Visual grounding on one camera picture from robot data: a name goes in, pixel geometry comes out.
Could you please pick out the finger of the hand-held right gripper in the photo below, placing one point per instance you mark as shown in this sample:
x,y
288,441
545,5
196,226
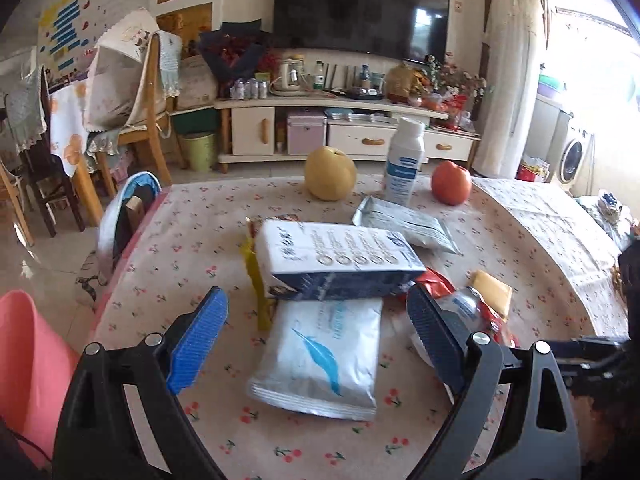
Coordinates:
x,y
590,348

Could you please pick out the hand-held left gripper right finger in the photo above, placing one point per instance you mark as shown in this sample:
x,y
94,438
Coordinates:
x,y
435,340

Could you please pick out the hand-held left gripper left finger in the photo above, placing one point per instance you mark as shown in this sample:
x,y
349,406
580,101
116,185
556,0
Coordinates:
x,y
197,340

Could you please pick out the red snack packet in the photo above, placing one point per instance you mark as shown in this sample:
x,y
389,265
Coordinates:
x,y
434,277

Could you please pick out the white packet with blue feather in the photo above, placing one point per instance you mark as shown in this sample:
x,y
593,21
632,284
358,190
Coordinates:
x,y
320,355

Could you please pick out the blue white carton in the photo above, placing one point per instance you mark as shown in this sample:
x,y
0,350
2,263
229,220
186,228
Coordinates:
x,y
335,255

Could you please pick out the pink plastic bin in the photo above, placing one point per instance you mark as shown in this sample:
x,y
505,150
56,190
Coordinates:
x,y
30,360

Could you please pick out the white blue snack bag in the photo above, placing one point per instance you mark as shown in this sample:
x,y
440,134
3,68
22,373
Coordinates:
x,y
462,302

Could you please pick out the flat yellow packet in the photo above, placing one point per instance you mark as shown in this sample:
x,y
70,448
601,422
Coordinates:
x,y
492,287

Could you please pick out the yellow wrapper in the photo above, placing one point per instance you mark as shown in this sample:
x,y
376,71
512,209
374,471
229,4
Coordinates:
x,y
257,280

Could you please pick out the cherry print tablecloth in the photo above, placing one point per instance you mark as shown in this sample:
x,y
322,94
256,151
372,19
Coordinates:
x,y
200,240

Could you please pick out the silver foil packet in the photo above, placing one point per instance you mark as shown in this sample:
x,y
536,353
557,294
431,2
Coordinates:
x,y
400,220

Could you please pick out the white washing machine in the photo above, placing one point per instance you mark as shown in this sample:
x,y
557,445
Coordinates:
x,y
575,155

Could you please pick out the red apple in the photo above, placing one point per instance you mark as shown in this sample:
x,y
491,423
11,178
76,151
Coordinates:
x,y
451,182

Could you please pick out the white plastic bottle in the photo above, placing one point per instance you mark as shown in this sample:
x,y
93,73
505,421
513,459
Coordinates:
x,y
405,160

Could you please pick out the green waste bin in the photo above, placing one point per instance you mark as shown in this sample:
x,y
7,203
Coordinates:
x,y
197,150

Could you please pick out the yellow pear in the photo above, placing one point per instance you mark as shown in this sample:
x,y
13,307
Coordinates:
x,y
330,172

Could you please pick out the wooden chair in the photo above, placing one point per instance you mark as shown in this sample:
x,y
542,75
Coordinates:
x,y
145,135

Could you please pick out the white television cabinet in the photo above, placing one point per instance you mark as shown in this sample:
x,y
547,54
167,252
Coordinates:
x,y
350,132

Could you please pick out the pink storage box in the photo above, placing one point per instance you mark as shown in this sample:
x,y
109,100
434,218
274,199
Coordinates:
x,y
306,132

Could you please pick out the white lace cover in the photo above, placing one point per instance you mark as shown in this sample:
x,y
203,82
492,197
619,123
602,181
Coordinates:
x,y
512,75

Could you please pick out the orange print tablecloth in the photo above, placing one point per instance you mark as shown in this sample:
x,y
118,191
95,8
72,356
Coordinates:
x,y
65,120

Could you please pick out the golden gift bag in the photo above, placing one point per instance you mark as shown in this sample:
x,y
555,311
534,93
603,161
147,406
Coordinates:
x,y
402,82

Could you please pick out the dried flower bunch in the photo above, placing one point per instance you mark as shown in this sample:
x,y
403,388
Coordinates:
x,y
457,77

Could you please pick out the white printed chair cloth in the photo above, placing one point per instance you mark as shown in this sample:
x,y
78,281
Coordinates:
x,y
125,75

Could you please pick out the white electric kettle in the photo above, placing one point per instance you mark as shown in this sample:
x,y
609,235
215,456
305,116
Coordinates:
x,y
290,75

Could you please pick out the blue crochet cloth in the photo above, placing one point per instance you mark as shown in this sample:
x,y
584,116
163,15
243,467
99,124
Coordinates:
x,y
168,60

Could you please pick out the green label bottle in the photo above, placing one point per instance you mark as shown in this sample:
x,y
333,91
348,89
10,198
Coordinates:
x,y
318,79

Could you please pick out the grey knitted cloth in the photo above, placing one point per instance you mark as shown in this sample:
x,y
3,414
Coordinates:
x,y
25,110

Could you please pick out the dark wrapped bouquet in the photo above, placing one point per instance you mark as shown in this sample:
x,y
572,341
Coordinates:
x,y
232,52

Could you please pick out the black television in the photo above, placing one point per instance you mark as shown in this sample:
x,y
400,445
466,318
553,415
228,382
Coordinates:
x,y
360,5

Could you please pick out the blue yellow wall poster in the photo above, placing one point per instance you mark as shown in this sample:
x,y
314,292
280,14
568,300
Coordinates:
x,y
70,25

